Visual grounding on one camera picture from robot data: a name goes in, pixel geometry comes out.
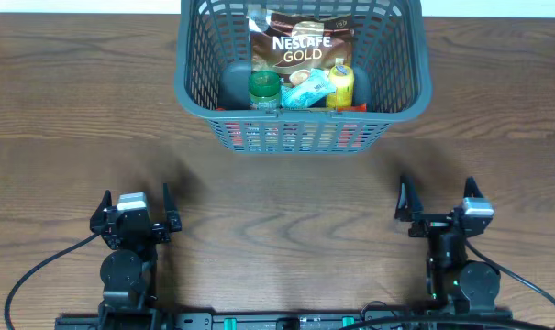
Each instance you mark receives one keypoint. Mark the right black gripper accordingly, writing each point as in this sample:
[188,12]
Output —
[439,220]

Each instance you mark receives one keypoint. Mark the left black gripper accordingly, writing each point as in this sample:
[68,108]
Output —
[133,225]

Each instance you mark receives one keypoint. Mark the orange spaghetti packet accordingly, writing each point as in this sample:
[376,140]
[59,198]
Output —
[295,137]

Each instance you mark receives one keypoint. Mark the yellow Mentos bottle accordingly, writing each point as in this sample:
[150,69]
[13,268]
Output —
[342,77]

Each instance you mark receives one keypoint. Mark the green lid jar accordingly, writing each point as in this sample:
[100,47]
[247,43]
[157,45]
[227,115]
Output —
[264,90]

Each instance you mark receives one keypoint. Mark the light blue snack wrapper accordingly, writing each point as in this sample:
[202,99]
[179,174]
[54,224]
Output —
[313,89]

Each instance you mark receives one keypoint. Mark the brown Nescafe Gold pouch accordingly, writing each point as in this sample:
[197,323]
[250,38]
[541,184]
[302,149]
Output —
[292,45]

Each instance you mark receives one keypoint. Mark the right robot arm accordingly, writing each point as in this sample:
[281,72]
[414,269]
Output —
[459,283]

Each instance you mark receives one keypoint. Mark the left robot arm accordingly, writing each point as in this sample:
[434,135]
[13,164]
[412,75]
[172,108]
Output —
[129,272]

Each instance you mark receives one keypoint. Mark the grey plastic basket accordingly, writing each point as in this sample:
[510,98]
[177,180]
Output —
[389,59]

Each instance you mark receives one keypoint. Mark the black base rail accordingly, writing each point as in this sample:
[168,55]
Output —
[209,321]

